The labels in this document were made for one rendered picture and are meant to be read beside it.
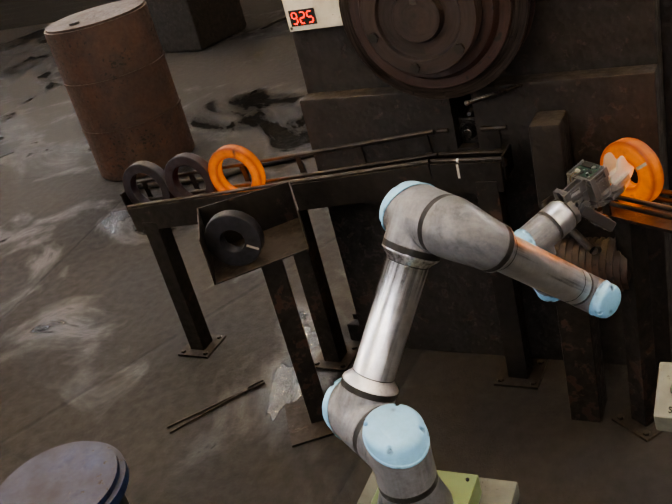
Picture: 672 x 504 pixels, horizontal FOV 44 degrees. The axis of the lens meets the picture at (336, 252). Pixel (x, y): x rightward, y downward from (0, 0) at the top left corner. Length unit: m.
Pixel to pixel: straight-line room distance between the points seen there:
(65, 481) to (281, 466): 0.69
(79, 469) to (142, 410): 0.89
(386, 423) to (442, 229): 0.37
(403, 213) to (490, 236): 0.17
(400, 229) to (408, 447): 0.40
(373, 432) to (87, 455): 0.76
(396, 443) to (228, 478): 1.02
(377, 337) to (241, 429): 1.09
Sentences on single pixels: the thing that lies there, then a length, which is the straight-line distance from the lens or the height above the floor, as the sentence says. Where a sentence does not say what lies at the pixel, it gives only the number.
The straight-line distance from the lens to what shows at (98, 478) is 1.97.
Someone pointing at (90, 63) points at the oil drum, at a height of 0.69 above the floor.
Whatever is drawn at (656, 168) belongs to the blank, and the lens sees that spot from 1.92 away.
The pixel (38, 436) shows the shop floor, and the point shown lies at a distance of 3.01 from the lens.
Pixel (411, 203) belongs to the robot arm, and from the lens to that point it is 1.55.
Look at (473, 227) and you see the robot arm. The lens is 1.48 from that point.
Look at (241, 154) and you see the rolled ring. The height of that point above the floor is 0.75.
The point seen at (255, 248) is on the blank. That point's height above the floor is 0.64.
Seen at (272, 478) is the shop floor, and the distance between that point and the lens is 2.42.
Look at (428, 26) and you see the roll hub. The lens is 1.98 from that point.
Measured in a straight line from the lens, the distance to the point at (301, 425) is 2.55.
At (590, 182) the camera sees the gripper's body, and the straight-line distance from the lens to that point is 1.83.
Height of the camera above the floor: 1.58
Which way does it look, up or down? 28 degrees down
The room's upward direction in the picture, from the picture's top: 15 degrees counter-clockwise
